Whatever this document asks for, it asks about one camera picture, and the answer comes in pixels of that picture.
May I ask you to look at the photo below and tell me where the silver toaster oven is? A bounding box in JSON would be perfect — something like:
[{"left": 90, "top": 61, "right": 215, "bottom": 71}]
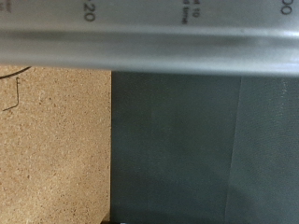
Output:
[{"left": 0, "top": 0, "right": 299, "bottom": 77}]

